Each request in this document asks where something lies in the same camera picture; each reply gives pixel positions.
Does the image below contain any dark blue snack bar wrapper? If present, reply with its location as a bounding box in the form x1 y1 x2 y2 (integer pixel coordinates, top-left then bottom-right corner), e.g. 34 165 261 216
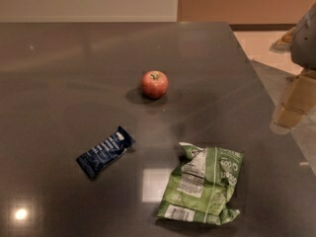
76 126 135 180

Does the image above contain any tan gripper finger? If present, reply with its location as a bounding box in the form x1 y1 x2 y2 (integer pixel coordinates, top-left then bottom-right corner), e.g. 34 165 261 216
274 70 316 129

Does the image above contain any green jalapeno chip bag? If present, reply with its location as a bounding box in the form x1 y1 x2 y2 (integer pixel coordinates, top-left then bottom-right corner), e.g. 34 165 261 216
157 142 244 225

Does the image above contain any red apple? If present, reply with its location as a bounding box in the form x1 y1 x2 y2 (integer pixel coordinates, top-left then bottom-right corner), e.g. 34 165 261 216
141 70 169 99

